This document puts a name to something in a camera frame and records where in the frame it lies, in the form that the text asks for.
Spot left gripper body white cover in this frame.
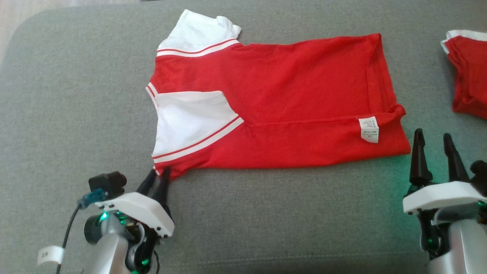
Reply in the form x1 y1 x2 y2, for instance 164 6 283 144
84 192 175 245

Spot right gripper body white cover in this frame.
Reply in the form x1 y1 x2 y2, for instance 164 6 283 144
403 182 487 215

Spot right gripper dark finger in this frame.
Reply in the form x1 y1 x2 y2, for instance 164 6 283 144
442 133 469 183
409 128 433 187

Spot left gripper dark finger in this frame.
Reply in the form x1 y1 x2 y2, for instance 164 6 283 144
151 165 172 208
136 169 158 196

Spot red and white jersey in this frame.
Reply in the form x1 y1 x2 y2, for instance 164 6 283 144
441 30 487 120

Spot red shirt with white sleeves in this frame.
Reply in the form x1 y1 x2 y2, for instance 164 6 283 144
145 9 412 181

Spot black cable with teal plug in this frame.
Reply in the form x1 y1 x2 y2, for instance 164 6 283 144
55 188 109 274

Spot white cable label tag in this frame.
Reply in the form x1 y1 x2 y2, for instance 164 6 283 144
37 246 65 266

